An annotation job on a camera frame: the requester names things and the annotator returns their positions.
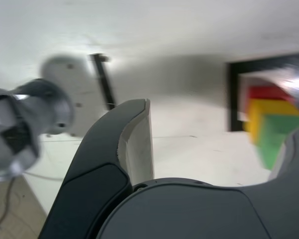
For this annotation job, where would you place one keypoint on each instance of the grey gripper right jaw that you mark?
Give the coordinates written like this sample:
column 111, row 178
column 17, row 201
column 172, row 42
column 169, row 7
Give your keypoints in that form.
column 189, row 211

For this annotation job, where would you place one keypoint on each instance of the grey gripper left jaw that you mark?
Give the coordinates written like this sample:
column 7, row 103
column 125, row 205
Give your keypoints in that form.
column 97, row 149

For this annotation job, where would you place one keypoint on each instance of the green cube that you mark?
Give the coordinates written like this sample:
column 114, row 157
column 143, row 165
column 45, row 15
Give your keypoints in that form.
column 271, row 139

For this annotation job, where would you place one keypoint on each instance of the yellow cube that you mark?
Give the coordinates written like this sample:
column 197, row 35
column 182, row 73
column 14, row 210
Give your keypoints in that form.
column 259, row 117

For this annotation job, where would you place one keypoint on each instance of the red cube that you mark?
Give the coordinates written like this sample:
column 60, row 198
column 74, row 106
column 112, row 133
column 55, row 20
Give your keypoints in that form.
column 266, row 93

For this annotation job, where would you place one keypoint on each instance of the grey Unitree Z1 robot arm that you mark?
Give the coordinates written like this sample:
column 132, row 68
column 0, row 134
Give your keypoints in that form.
column 32, row 112

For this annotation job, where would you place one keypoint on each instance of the black tape square outline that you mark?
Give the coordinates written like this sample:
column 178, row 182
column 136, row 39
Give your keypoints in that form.
column 233, row 99

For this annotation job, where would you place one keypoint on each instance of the black tape strip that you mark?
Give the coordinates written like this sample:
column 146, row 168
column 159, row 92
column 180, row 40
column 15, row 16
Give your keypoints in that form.
column 105, row 84

